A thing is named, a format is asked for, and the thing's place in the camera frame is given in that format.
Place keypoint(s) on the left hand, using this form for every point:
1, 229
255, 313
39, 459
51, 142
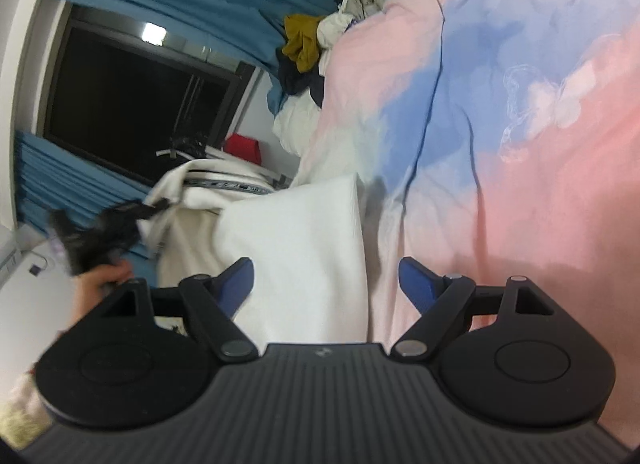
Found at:
90, 287

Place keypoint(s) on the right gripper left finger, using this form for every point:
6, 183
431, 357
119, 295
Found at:
192, 321

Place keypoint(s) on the white desk with drawers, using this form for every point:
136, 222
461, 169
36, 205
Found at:
31, 272

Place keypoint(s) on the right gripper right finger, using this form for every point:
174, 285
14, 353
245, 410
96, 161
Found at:
447, 305

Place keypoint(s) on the dark window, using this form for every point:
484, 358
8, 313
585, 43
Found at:
122, 89

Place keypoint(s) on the blue curtain left of window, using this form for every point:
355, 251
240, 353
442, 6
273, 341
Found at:
48, 177

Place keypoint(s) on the white pillow pile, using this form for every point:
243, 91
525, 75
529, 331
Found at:
304, 93

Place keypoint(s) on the white sweatshirt with black stripe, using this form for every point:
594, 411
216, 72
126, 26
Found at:
310, 281

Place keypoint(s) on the mustard yellow garment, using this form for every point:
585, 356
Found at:
301, 40

